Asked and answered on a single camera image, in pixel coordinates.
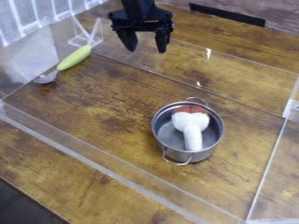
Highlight clear acrylic right wall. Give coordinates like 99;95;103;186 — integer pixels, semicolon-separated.
245;78;299;224

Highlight black strip on table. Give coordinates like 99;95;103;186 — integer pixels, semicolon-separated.
189;3;267;27

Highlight silver steel pot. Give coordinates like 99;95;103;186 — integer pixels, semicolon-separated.
151;97;224;166

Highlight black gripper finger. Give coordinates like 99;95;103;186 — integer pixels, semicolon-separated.
116;29;137;52
155;28;171;53

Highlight white plush mushroom red cap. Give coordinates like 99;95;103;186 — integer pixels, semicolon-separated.
172;105;211;151

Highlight spoon with green handle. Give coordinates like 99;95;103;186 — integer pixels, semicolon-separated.
33;45;92;84

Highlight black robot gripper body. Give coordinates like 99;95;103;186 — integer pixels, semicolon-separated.
107;0;173;33

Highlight clear acrylic barrier front wall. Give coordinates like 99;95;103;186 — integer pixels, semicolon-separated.
0;100;245;224

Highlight clear acrylic triangle bracket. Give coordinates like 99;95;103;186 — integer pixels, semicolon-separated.
68;17;104;47

